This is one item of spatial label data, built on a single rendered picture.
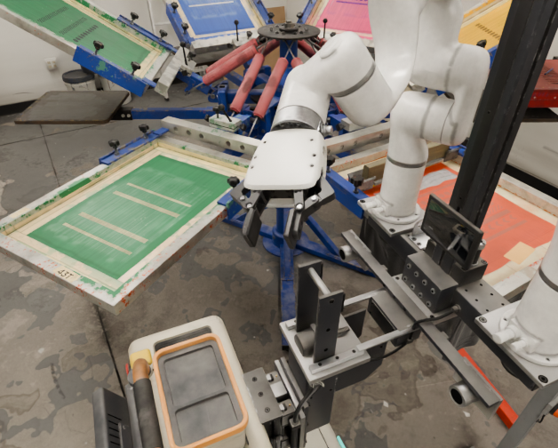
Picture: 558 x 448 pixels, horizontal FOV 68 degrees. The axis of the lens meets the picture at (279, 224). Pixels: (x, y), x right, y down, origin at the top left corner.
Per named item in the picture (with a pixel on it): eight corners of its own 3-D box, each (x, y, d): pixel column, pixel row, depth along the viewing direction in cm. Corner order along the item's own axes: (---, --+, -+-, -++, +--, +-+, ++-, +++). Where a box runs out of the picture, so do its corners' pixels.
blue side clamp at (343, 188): (372, 215, 140) (375, 198, 136) (361, 220, 138) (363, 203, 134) (321, 175, 161) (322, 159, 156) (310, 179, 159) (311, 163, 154)
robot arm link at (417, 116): (393, 144, 105) (404, 82, 96) (444, 159, 99) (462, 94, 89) (376, 159, 99) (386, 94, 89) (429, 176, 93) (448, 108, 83)
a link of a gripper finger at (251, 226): (267, 205, 55) (255, 248, 52) (245, 205, 56) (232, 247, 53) (259, 191, 53) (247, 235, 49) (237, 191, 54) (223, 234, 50)
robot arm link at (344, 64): (386, 68, 61) (356, 13, 56) (381, 116, 56) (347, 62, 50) (304, 103, 70) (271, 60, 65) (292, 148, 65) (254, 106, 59)
